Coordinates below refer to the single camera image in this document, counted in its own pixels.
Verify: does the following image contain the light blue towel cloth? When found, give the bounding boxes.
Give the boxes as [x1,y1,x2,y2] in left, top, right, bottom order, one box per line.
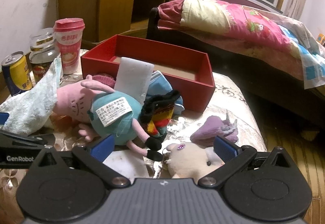
[1,58,62,135]

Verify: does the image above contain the purple fuzzy cloth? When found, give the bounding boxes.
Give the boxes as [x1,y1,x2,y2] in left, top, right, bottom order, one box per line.
[190,112,238,147]

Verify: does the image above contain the pink pig plush toy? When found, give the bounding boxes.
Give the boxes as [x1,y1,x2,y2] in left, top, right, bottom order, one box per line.
[53,75,163,161]

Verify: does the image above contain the beige teddy bear plush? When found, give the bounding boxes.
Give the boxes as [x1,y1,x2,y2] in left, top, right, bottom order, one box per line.
[165,142,224,183]

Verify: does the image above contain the pink knitted sock ball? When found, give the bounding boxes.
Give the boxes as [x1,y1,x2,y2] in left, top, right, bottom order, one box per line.
[93,74,116,88]

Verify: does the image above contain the white foam sponge block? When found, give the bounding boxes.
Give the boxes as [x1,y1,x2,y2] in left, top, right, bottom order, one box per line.
[114,57,154,105]

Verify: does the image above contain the floral tablecloth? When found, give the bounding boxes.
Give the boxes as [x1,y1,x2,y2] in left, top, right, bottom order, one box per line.
[1,73,266,223]

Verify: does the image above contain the yellow blue drink can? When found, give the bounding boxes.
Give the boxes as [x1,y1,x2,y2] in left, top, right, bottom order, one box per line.
[1,51,33,96]

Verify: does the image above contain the red cardboard box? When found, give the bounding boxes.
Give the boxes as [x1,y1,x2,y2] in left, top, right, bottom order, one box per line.
[81,35,215,113]

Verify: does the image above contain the clear glass jar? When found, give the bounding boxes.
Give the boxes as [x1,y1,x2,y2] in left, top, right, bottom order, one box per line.
[29,27,60,83]

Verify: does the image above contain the pink milk tea cup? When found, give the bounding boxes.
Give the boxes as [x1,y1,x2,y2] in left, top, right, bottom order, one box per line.
[53,17,85,75]

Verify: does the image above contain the pink floral quilt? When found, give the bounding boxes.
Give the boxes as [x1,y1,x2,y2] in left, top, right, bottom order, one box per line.
[158,0,324,89]

